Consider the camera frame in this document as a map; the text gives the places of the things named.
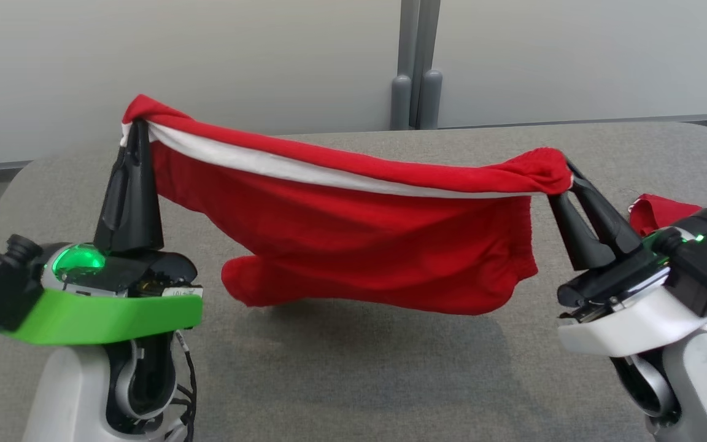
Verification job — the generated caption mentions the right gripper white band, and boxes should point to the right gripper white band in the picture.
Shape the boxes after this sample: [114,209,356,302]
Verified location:
[547,157,707,359]

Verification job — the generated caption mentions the red shorts white stripes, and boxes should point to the red shorts white stripes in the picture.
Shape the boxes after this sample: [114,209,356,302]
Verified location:
[121,93,575,317]

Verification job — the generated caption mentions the grey partition post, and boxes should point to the grey partition post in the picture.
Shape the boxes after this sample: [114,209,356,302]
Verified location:
[390,0,414,131]
[418,0,443,130]

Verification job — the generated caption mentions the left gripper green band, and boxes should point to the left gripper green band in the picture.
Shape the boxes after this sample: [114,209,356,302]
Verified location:
[0,120,205,346]

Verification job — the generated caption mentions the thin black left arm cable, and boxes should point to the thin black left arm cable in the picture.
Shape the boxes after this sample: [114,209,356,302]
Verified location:
[166,330,199,442]

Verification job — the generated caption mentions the red basketball jersey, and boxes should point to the red basketball jersey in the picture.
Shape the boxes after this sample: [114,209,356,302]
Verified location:
[628,193,707,327]

